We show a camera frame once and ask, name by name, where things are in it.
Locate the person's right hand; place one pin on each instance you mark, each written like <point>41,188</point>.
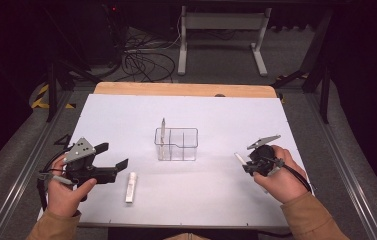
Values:
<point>286,183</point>

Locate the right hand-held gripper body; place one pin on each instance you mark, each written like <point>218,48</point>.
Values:
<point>263,159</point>

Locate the aluminium floor rail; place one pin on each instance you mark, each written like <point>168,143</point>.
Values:
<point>346,173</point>
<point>26,166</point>

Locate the person's left hand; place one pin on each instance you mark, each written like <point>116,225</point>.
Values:
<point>62,196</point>

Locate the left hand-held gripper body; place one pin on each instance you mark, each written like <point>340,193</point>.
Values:
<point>82,163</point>

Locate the dark equipment box red light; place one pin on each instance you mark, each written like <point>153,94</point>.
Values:
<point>104,33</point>

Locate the white tube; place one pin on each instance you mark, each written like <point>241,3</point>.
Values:
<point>131,187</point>

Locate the yellow black hazard tape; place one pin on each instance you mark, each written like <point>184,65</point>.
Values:
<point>41,100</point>

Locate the white table cover sheet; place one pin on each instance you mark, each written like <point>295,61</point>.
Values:
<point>182,110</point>

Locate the white metal stand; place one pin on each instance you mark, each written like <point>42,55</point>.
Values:
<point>222,20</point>

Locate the clear silver pen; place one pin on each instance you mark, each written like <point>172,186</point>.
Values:
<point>163,133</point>

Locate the clear plastic organizer box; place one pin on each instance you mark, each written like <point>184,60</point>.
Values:
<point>186,146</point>

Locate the black metal stand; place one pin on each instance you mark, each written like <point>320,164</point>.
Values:
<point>52,90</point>
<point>324,90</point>

